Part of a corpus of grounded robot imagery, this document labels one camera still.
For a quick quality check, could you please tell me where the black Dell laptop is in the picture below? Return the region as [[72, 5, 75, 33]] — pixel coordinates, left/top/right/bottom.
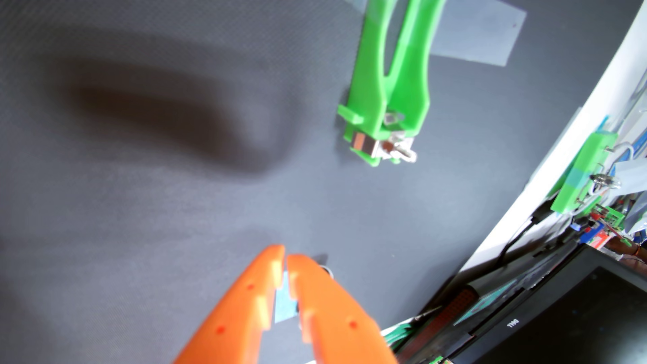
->
[[399, 243, 647, 364]]

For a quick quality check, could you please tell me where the green block with teal band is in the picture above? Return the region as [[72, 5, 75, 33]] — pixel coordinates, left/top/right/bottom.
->
[[550, 131, 618, 214]]

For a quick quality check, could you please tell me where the small green circuit board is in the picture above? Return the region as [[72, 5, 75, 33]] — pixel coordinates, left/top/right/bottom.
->
[[591, 204, 626, 229]]

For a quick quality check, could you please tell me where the dark grey mat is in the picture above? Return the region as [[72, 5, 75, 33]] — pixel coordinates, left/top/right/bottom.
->
[[0, 0, 644, 364]]

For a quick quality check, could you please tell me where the blue tape piece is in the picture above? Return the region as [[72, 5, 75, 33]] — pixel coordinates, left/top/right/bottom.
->
[[274, 272, 300, 324]]

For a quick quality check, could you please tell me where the teal sticker with red mark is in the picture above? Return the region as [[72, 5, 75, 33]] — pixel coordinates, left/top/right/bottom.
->
[[454, 279, 517, 325]]

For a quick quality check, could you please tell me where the small glass light bulb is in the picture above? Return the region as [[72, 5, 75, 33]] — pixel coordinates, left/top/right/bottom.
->
[[590, 172, 622, 191]]

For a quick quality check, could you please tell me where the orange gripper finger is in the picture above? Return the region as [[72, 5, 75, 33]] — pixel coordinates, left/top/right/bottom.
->
[[287, 254, 400, 364], [174, 245, 286, 364]]

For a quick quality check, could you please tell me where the grey tape strip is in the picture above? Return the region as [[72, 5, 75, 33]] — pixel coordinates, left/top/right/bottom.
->
[[349, 0, 527, 67]]

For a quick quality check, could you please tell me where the green battery holder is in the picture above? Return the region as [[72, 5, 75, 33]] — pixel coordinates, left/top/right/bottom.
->
[[337, 0, 446, 167]]

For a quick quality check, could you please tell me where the black cable with plug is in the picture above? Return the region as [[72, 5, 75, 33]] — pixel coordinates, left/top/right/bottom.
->
[[498, 213, 546, 265]]

